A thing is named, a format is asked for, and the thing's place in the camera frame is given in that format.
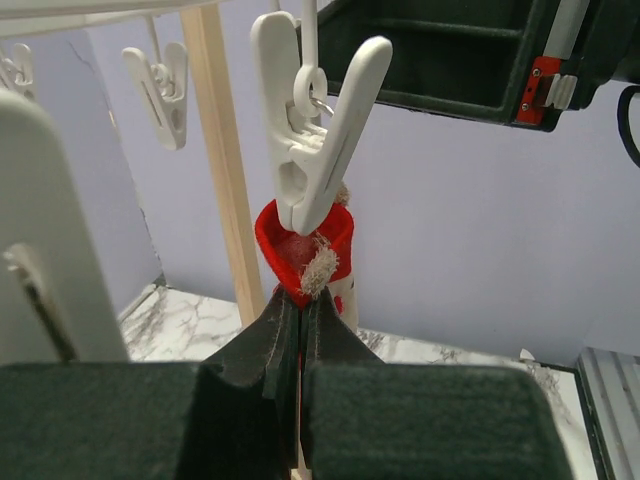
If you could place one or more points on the white hanger clip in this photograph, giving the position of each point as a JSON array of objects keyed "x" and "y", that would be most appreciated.
[
  {"x": 162, "y": 86},
  {"x": 310, "y": 143},
  {"x": 17, "y": 72}
]

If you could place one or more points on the wooden hanger rack frame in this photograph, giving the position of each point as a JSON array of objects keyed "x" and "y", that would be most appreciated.
[{"x": 203, "y": 34}]

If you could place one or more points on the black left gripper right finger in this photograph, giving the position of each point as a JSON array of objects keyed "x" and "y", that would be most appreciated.
[{"x": 362, "y": 418}]

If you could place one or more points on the white plastic clip hanger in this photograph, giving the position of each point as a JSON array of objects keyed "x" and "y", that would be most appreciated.
[{"x": 54, "y": 303}]

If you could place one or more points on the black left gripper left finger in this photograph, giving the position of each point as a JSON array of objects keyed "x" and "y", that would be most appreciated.
[{"x": 231, "y": 416}]

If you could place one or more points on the red beige reindeer sock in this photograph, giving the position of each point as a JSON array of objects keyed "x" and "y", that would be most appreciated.
[{"x": 307, "y": 265}]

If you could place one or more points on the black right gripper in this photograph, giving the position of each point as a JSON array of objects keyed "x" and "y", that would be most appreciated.
[{"x": 469, "y": 59}]

